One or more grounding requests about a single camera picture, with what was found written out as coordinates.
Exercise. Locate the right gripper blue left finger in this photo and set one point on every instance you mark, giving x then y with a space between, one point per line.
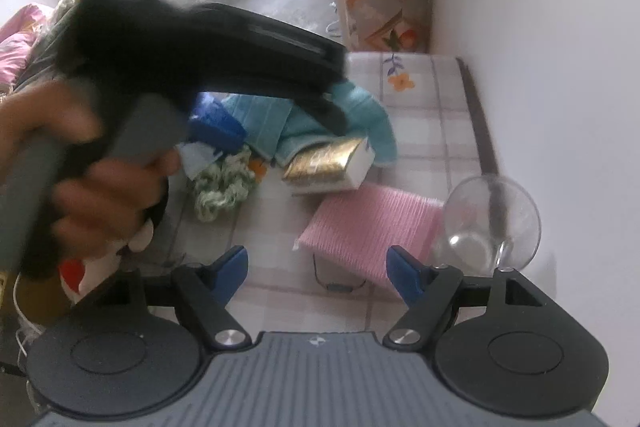
202 295

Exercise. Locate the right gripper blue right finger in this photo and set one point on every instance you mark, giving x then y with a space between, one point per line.
428 293

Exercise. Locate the pink knitted cloth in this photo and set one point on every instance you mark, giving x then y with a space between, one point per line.
354 229

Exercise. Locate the blue white wet-wipes pack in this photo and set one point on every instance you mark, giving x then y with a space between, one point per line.
212 133

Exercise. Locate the green white scrunchie cloth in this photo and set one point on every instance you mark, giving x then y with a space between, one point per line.
224 185

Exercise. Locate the teal microfiber towel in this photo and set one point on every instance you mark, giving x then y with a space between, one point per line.
277 129

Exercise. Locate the gold tissue pack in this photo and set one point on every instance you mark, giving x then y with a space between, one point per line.
332 167

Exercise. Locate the person's left hand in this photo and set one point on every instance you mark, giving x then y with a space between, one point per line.
103 206

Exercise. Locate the clear glass bowl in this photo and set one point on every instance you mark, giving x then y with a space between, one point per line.
488 223

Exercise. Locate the black-haired doll plush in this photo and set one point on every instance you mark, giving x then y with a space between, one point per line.
80 276

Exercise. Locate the pink pillow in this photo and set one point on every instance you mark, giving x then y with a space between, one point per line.
18 36

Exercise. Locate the checked floral bed sheet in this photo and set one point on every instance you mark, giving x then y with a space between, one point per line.
288 289

